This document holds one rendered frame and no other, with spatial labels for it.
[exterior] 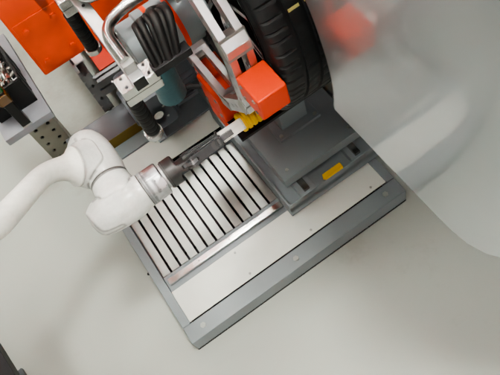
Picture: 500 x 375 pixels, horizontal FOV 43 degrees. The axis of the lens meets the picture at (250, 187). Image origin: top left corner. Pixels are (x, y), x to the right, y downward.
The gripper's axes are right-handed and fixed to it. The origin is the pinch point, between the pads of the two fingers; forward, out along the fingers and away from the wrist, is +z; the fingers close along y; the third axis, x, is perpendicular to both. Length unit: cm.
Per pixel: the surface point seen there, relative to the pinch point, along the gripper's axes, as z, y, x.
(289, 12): 18.7, 31.1, 19.1
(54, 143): -47, -93, 16
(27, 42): -31, -43, 47
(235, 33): 8.1, 27.0, 21.3
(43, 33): -25, -43, 47
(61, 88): -34, -122, 32
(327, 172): 22, -31, -34
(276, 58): 12.8, 26.5, 12.3
